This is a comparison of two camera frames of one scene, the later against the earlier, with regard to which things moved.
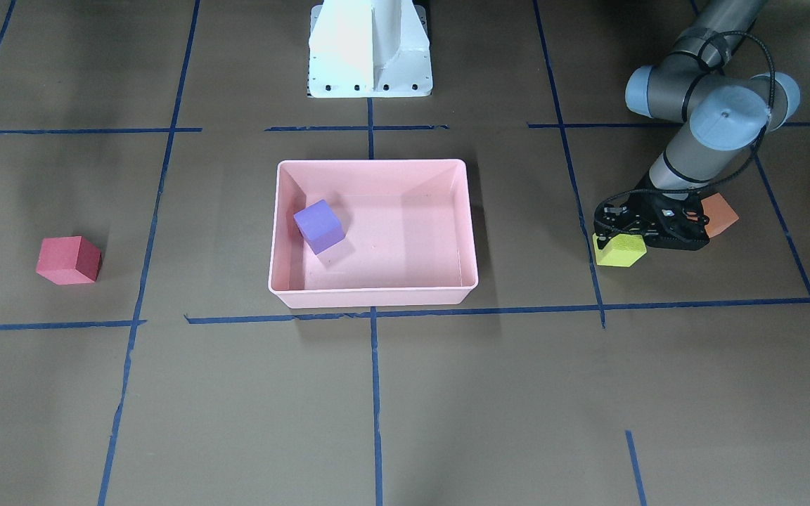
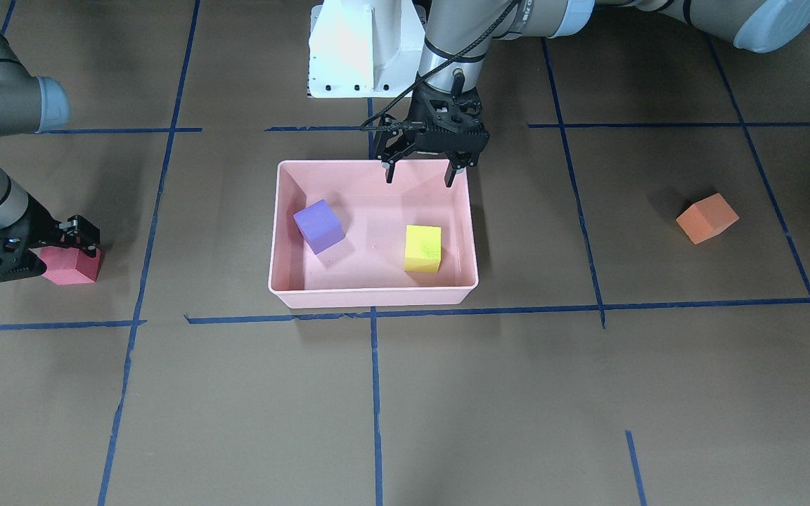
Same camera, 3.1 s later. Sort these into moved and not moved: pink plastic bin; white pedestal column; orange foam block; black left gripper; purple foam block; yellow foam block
Moved: yellow foam block; black left gripper
Not moved: purple foam block; white pedestal column; pink plastic bin; orange foam block
